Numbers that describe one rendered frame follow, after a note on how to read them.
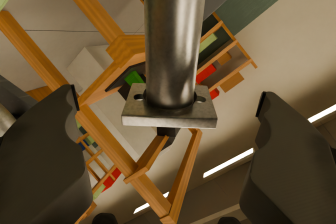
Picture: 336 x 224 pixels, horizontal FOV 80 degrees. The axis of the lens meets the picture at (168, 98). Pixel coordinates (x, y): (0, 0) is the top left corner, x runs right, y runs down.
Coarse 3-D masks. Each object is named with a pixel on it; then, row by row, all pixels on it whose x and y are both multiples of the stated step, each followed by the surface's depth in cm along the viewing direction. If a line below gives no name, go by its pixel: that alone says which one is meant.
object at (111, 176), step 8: (88, 136) 557; (80, 144) 521; (88, 144) 540; (88, 152) 528; (96, 152) 535; (88, 160) 504; (96, 160) 528; (88, 168) 545; (104, 168) 530; (112, 168) 544; (96, 176) 548; (104, 176) 511; (112, 176) 534; (96, 184) 486; (104, 184) 520; (96, 192) 478
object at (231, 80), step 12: (216, 24) 489; (204, 36) 505; (204, 48) 561; (228, 48) 497; (240, 48) 493; (252, 60) 493; (204, 72) 540; (216, 84) 531; (228, 84) 533; (216, 96) 550
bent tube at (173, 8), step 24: (144, 0) 10; (168, 0) 9; (192, 0) 9; (144, 24) 10; (168, 24) 9; (192, 24) 9; (168, 48) 10; (192, 48) 10; (168, 72) 10; (192, 72) 11; (144, 96) 13; (168, 96) 11; (192, 96) 12; (144, 120) 11; (168, 120) 11; (192, 120) 11; (216, 120) 11
